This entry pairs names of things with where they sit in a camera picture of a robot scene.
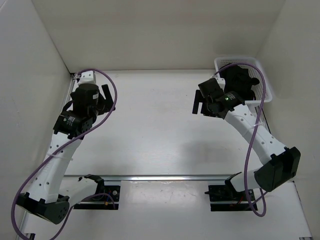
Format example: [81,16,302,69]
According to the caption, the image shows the black shorts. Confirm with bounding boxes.
[220,65,260,101]

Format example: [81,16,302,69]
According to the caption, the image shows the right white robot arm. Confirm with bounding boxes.
[192,78,301,200]

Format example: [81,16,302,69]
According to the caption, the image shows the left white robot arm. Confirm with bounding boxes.
[16,83,114,225]

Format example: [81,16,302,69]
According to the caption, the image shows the white plastic mesh basket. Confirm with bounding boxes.
[214,56,273,107]

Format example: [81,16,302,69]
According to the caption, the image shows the aluminium front rail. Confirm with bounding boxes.
[63,173,242,182]

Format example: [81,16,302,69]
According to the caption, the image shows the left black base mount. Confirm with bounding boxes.
[73,174,121,210]

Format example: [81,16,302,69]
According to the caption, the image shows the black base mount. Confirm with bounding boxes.
[205,173,251,212]
[73,174,121,210]

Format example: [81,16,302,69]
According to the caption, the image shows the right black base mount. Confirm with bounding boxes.
[205,173,251,212]

